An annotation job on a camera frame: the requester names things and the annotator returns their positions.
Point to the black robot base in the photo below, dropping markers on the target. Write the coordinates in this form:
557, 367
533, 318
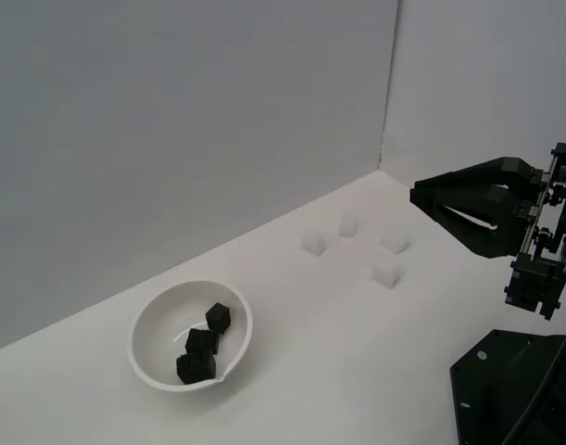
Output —
495, 394

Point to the white foam cube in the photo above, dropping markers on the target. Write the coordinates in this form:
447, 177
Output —
394, 243
347, 225
385, 273
312, 241

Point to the white bowl with spout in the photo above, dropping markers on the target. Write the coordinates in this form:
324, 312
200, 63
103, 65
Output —
162, 324

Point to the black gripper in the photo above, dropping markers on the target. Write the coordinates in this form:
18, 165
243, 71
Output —
542, 283

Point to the black foam cube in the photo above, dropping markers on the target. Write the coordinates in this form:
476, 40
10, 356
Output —
199, 341
197, 368
217, 317

